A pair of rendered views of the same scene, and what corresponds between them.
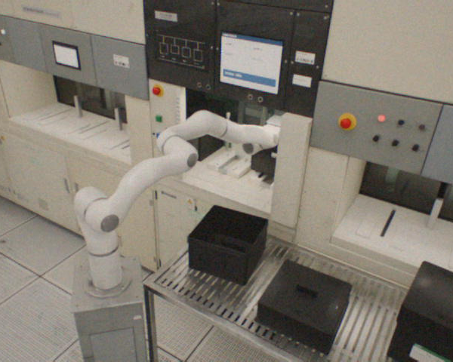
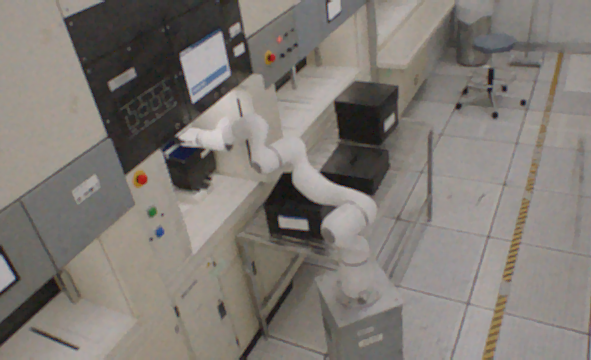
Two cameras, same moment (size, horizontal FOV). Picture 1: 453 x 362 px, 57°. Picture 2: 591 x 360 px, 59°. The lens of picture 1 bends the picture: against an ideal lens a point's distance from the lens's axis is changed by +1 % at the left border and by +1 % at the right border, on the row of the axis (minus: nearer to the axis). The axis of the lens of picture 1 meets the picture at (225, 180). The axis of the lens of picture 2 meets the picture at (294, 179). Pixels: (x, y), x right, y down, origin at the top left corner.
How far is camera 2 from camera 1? 2.43 m
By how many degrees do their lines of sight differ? 72
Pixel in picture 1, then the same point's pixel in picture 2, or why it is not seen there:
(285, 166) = not seen: hidden behind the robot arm
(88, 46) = (23, 222)
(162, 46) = (130, 118)
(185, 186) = (199, 254)
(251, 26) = (198, 30)
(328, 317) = (374, 151)
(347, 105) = (264, 46)
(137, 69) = (111, 178)
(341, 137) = (269, 72)
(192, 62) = (165, 108)
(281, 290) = (356, 169)
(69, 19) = not seen: outside the picture
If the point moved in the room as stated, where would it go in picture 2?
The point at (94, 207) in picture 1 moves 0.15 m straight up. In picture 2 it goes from (365, 203) to (362, 168)
